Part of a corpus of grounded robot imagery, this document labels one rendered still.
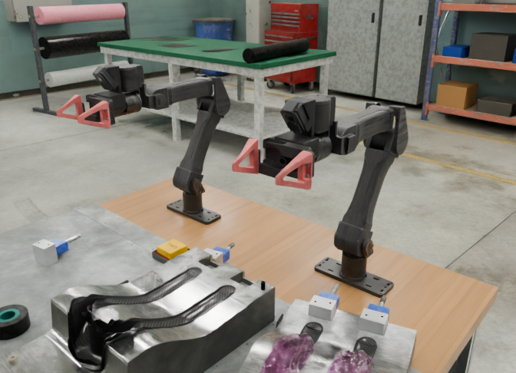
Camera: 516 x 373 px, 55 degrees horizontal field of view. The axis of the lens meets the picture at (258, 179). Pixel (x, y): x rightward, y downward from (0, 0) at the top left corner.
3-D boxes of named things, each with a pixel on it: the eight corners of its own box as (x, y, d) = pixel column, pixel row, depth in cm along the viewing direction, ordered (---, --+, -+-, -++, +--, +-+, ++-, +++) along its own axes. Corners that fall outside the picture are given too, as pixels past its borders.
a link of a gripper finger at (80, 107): (64, 103, 118) (98, 96, 125) (50, 99, 123) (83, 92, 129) (69, 130, 121) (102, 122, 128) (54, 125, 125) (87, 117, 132)
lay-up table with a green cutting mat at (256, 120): (179, 105, 651) (173, 24, 613) (331, 141, 503) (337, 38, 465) (104, 122, 572) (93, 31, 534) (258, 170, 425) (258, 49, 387)
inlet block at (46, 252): (74, 242, 144) (72, 225, 142) (86, 245, 141) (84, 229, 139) (34, 262, 133) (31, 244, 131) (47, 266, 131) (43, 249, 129)
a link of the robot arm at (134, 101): (121, 91, 127) (143, 87, 132) (109, 89, 130) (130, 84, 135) (124, 117, 129) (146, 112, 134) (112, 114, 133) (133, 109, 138)
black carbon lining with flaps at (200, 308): (193, 272, 116) (191, 236, 112) (243, 299, 106) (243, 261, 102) (53, 348, 92) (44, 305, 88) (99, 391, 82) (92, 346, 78)
